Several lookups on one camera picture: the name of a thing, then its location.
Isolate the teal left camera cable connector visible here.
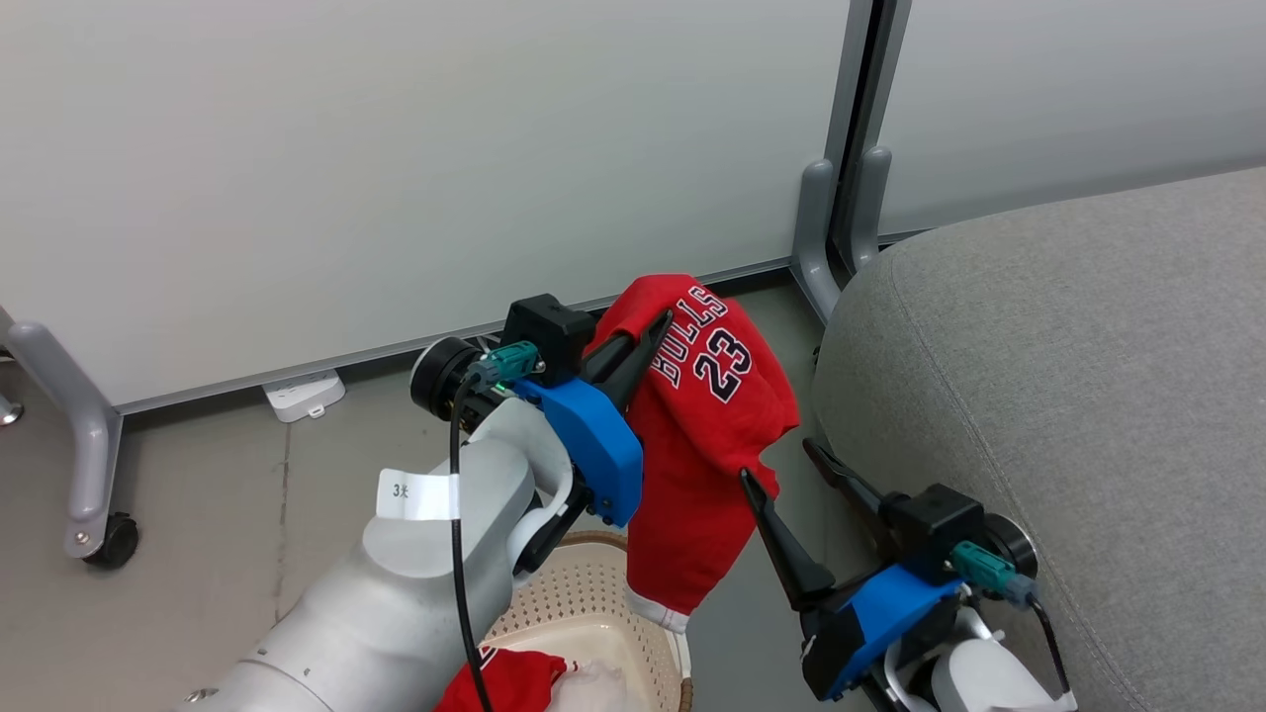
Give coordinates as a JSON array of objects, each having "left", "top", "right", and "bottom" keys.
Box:
[{"left": 467, "top": 341, "right": 541, "bottom": 389}]

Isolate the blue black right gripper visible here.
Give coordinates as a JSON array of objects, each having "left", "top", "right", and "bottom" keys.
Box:
[{"left": 740, "top": 438, "right": 962, "bottom": 703}]

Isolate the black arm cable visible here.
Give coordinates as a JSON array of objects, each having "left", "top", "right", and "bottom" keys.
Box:
[
  {"left": 448, "top": 374, "right": 496, "bottom": 712},
  {"left": 1029, "top": 593, "right": 1074, "bottom": 695}
]

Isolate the red garment with white print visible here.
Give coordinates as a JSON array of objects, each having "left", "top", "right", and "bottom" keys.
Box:
[{"left": 433, "top": 648, "right": 570, "bottom": 712}]

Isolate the cream perforated laundry basket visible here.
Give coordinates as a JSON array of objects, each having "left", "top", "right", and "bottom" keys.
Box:
[{"left": 480, "top": 531, "right": 693, "bottom": 712}]

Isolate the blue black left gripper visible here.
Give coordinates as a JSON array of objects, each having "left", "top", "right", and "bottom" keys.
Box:
[{"left": 512, "top": 311, "right": 674, "bottom": 528}]

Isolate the teal right camera cable connector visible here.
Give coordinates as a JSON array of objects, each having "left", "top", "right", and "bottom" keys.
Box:
[{"left": 949, "top": 541, "right": 1037, "bottom": 606}]

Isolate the grey partition foot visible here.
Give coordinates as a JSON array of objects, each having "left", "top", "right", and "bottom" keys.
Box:
[
  {"left": 3, "top": 318, "right": 128, "bottom": 561},
  {"left": 790, "top": 158, "right": 844, "bottom": 327},
  {"left": 848, "top": 145, "right": 893, "bottom": 278}
]

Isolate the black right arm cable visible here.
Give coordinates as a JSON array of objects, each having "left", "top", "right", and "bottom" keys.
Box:
[{"left": 1029, "top": 593, "right": 1074, "bottom": 695}]

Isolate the black caster wheel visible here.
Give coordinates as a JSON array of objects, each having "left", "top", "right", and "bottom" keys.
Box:
[{"left": 84, "top": 512, "right": 140, "bottom": 571}]

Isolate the wide white partition panel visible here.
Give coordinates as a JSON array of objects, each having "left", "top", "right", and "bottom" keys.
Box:
[{"left": 0, "top": 0, "right": 876, "bottom": 414}]

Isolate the red Bulls 23 jersey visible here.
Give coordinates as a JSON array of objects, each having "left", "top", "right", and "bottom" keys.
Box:
[{"left": 586, "top": 274, "right": 800, "bottom": 634}]

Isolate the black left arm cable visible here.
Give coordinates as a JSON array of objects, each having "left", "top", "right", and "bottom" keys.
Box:
[{"left": 448, "top": 374, "right": 496, "bottom": 712}]

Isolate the narrow white partition panel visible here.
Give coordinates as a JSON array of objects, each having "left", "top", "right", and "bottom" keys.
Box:
[{"left": 841, "top": 0, "right": 1266, "bottom": 243}]

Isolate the teal camera cable connector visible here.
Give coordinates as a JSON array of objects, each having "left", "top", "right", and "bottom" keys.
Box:
[
  {"left": 467, "top": 341, "right": 541, "bottom": 389},
  {"left": 949, "top": 541, "right": 1037, "bottom": 606}
]

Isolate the white power strip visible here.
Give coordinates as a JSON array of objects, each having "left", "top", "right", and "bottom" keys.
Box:
[{"left": 262, "top": 369, "right": 347, "bottom": 424}]

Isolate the white sheer garment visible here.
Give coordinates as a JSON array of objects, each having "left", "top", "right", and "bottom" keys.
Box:
[{"left": 549, "top": 658, "right": 659, "bottom": 712}]

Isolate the grey fabric sofa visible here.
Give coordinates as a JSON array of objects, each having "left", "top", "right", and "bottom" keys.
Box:
[{"left": 811, "top": 166, "right": 1266, "bottom": 712}]

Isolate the white paper label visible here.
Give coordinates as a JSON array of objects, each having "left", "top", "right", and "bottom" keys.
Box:
[{"left": 376, "top": 468, "right": 462, "bottom": 522}]

